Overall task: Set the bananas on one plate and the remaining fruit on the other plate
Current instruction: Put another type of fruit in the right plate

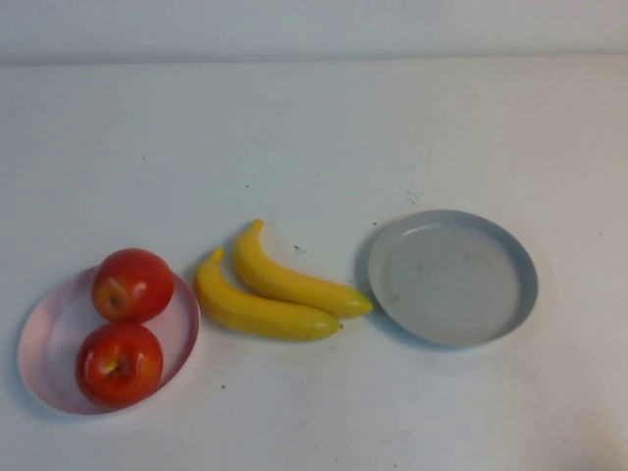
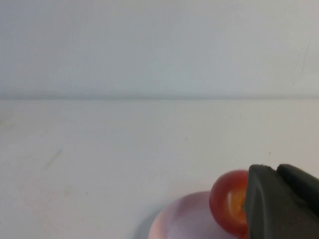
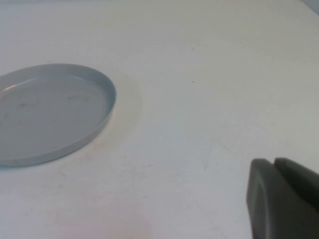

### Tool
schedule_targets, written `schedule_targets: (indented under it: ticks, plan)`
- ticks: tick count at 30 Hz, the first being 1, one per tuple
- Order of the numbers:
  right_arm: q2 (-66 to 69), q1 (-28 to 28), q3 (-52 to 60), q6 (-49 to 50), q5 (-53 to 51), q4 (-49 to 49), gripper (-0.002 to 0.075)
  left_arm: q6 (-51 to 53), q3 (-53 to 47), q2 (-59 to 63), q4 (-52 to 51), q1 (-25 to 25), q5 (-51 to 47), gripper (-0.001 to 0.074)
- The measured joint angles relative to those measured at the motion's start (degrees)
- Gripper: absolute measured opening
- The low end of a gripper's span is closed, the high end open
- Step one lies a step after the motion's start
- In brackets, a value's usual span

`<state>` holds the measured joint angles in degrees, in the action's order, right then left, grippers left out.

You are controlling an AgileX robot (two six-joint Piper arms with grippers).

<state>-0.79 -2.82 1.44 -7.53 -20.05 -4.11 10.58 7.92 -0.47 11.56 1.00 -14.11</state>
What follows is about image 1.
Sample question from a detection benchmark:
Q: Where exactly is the yellow banana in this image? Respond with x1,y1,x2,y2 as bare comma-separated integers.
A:
234,218,375,319
194,247,343,343

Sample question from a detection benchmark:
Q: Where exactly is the red apple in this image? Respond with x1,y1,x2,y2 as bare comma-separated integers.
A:
91,247,176,325
75,321,165,409

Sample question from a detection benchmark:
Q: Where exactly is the grey-blue round plate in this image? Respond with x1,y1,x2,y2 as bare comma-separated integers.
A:
367,209,540,349

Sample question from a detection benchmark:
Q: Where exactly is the pink round plate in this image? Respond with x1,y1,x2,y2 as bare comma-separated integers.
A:
18,264,202,417

